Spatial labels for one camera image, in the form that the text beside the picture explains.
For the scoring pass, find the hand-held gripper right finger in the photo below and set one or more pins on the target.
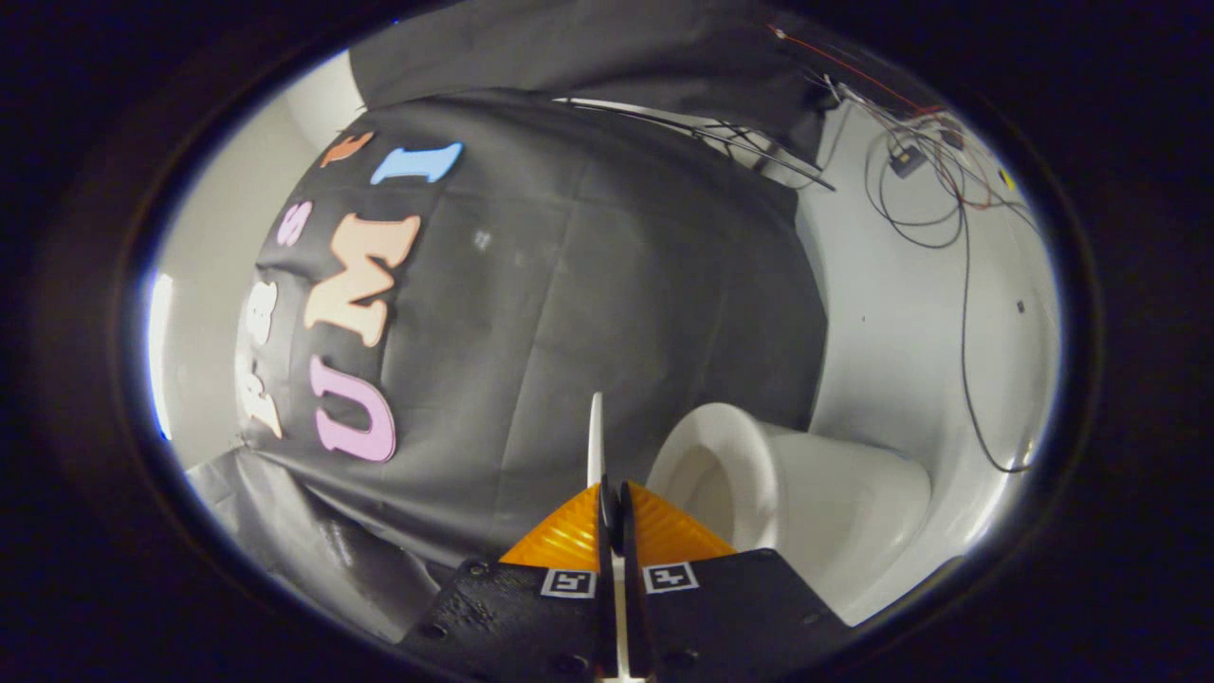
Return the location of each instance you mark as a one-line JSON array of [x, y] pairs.
[[635, 607]]

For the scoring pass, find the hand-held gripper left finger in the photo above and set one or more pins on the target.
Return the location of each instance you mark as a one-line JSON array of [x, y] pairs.
[[607, 607]]

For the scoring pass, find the white toilet lid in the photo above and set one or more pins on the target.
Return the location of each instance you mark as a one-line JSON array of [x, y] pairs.
[[596, 436]]

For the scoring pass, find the white ceramic toilet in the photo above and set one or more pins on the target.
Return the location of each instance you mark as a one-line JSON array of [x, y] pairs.
[[854, 512]]

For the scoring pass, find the black backdrop cloth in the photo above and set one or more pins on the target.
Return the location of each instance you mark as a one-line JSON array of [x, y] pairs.
[[569, 47], [588, 285], [313, 541]]

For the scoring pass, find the black tripod stand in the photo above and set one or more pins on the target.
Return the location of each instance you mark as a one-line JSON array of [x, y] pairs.
[[759, 152]]

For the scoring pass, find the small black adapter box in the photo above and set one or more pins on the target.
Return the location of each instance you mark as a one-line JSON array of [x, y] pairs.
[[907, 160]]

